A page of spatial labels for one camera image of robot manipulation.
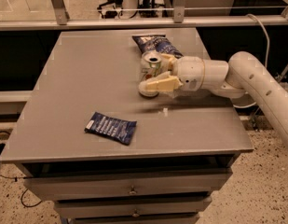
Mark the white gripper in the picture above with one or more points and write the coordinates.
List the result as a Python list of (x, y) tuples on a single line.
[(189, 71)]

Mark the white green 7up can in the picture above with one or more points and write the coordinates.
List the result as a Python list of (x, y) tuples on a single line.
[(150, 67)]

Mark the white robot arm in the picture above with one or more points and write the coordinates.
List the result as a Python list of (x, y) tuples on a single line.
[(242, 74)]

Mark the large blue chip bag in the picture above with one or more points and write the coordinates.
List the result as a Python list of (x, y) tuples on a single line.
[(158, 43)]

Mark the small blue snack packet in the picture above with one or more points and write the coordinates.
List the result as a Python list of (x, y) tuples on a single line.
[(116, 129)]

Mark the black office chair base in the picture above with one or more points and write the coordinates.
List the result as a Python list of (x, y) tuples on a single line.
[(110, 8)]

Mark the grey drawer cabinet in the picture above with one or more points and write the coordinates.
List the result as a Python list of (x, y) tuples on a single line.
[(98, 71)]

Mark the top grey drawer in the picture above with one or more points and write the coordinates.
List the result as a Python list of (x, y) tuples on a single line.
[(127, 185)]

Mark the grey drawer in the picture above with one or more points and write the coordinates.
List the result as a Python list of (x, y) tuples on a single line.
[(127, 185), (134, 207)]

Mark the middle grey drawer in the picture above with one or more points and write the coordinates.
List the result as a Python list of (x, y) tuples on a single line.
[(134, 207)]

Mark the metal guard rail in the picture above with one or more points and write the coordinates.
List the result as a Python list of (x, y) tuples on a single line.
[(18, 15)]

